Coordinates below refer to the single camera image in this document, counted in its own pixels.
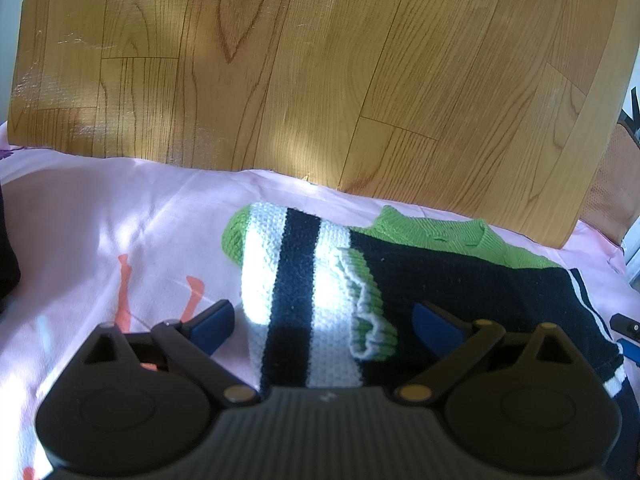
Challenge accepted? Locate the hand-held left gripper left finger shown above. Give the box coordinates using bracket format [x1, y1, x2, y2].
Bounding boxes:
[82, 299, 262, 406]

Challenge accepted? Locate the black tape strip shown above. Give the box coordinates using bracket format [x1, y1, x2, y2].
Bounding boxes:
[619, 86, 640, 147]

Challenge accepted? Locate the wood pattern floor mat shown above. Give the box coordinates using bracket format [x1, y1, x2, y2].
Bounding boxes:
[7, 0, 640, 251]

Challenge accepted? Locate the black red clothes pile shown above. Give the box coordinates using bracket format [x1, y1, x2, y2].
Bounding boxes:
[0, 182, 22, 317]

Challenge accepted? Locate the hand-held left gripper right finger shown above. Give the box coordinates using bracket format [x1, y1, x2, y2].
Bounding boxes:
[393, 301, 572, 405]

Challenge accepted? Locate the pink floral bedsheet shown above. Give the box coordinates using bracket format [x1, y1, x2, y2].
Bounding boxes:
[0, 120, 640, 480]

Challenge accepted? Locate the green navy white striped sweater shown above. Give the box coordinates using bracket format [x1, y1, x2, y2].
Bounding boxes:
[221, 202, 627, 397]

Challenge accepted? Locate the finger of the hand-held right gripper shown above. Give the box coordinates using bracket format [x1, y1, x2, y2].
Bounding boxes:
[612, 312, 640, 367]

